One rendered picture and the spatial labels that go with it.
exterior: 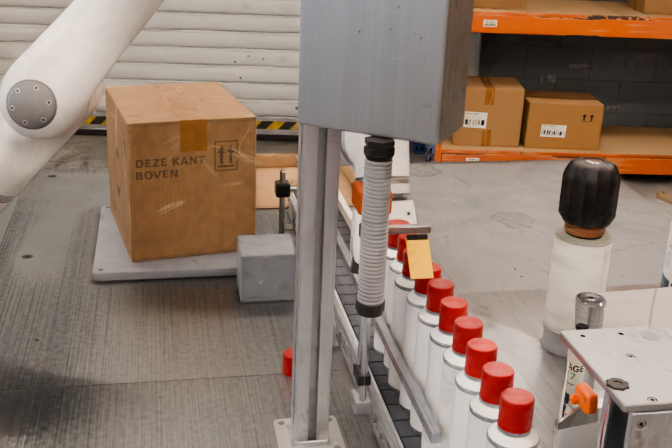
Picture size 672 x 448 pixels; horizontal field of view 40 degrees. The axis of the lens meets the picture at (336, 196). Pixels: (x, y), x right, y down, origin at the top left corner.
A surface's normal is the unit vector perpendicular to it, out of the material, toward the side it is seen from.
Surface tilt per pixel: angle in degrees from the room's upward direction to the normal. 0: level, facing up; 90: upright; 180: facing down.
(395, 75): 90
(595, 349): 0
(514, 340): 0
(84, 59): 76
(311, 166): 90
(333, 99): 90
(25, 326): 0
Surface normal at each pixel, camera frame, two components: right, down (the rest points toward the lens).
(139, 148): 0.35, 0.32
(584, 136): 0.02, 0.34
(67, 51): 0.24, -0.13
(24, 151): 0.82, -0.29
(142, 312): 0.04, -0.94
